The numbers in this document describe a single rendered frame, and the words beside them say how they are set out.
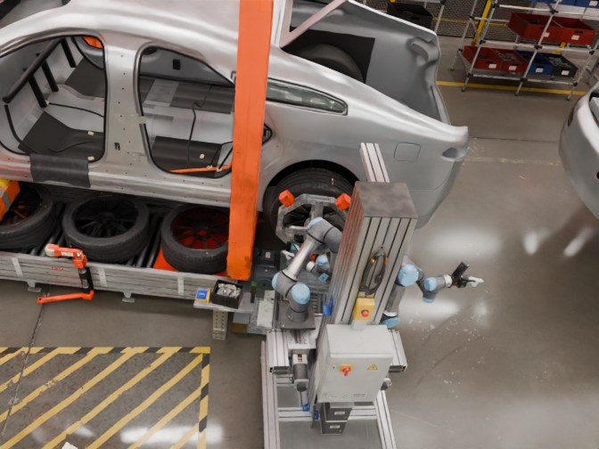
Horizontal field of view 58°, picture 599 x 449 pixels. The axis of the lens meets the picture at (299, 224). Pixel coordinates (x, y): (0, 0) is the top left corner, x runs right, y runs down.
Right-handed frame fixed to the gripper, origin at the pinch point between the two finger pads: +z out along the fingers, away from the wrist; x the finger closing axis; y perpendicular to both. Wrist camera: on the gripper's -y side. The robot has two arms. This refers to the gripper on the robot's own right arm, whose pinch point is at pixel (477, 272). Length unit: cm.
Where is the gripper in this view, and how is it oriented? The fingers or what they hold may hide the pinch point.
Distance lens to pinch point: 352.0
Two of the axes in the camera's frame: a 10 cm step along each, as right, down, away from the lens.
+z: 9.4, -1.4, 3.2
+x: 3.4, 5.8, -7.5
